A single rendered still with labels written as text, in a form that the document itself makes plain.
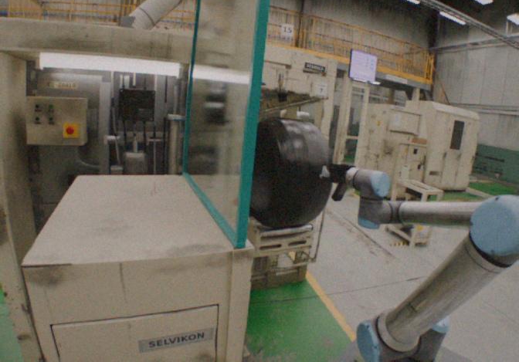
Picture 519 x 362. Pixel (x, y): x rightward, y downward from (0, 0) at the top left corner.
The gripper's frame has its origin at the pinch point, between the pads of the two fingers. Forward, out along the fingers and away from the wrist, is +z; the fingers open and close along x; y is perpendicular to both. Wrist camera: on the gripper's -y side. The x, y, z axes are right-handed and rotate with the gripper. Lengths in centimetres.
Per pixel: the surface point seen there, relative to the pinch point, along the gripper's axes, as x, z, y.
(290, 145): 14.3, 6.4, 13.8
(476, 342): -145, -39, -130
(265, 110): 2, 58, 35
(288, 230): 4.8, 18.7, -31.3
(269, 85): 8, 43, 48
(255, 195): 9, 53, -19
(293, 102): -18, 57, 42
